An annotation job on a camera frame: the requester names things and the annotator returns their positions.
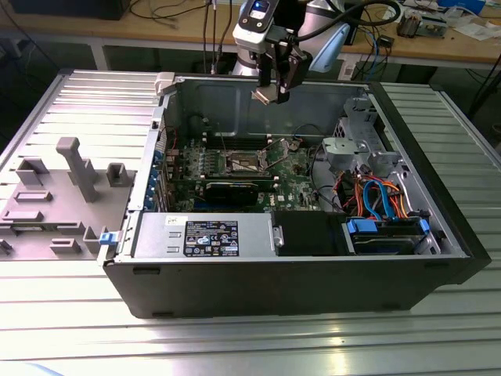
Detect silver CPU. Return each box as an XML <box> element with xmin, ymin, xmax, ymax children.
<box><xmin>250</xmin><ymin>86</ymin><xmax>277</xmax><ymax>106</ymax></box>

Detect CPU socket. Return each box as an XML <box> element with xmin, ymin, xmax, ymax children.
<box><xmin>222</xmin><ymin>150</ymin><xmax>273</xmax><ymax>175</ymax></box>

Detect finned CPU cooler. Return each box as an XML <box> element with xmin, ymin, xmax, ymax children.
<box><xmin>397</xmin><ymin>10</ymin><xmax>423</xmax><ymax>39</ymax></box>

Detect tall black device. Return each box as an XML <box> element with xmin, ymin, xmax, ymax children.
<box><xmin>346</xmin><ymin>0</ymin><xmax>366</xmax><ymax>47</ymax></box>

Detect silver metal drive cage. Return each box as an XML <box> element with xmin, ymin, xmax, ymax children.
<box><xmin>323</xmin><ymin>96</ymin><xmax>410</xmax><ymax>185</ymax></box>

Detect green motherboard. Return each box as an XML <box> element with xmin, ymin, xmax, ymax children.
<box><xmin>162</xmin><ymin>135</ymin><xmax>328</xmax><ymax>215</ymax></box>

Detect grey case release latch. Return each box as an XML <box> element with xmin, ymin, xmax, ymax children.
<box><xmin>155</xmin><ymin>72</ymin><xmax>177</xmax><ymax>95</ymax></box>

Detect wooden workbench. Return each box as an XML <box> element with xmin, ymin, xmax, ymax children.
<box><xmin>0</xmin><ymin>0</ymin><xmax>501</xmax><ymax>74</ymax></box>

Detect black graphics card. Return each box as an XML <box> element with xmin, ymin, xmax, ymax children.
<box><xmin>203</xmin><ymin>180</ymin><xmax>260</xmax><ymax>207</ymax></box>

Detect silver metal device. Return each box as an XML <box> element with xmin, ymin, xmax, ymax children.
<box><xmin>420</xmin><ymin>13</ymin><xmax>449</xmax><ymax>39</ymax></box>

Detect black plastic air shroud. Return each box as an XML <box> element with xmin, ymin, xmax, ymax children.
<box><xmin>273</xmin><ymin>211</ymin><xmax>346</xmax><ymax>258</ymax></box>

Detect blue box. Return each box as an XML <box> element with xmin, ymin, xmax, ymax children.
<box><xmin>437</xmin><ymin>0</ymin><xmax>487</xmax><ymax>13</ymax></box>

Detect white papers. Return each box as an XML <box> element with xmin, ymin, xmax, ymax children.
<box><xmin>449</xmin><ymin>21</ymin><xmax>501</xmax><ymax>41</ymax></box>

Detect hard disk blue carrier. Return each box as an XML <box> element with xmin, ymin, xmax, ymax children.
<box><xmin>342</xmin><ymin>217</ymin><xmax>431</xmax><ymax>255</ymax></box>

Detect silver power supply unit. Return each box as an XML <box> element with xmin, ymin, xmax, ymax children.
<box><xmin>132</xmin><ymin>213</ymin><xmax>275</xmax><ymax>259</ymax></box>

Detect black PC case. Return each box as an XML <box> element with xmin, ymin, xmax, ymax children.
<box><xmin>102</xmin><ymin>72</ymin><xmax>492</xmax><ymax>320</ymax></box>

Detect black box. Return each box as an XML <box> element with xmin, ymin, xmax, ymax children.
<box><xmin>7</xmin><ymin>0</ymin><xmax>132</xmax><ymax>21</ymax></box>

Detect grey parts rack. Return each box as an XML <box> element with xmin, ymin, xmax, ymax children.
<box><xmin>0</xmin><ymin>136</ymin><xmax>136</xmax><ymax>262</ymax></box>

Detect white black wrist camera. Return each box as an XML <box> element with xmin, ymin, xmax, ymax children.
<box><xmin>232</xmin><ymin>0</ymin><xmax>281</xmax><ymax>52</ymax></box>

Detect blue flat data wire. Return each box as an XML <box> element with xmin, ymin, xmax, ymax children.
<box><xmin>362</xmin><ymin>179</ymin><xmax>395</xmax><ymax>221</ymax></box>

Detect orange power wire bundle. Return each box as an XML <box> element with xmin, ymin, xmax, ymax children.
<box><xmin>338</xmin><ymin>174</ymin><xmax>410</xmax><ymax>216</ymax></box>

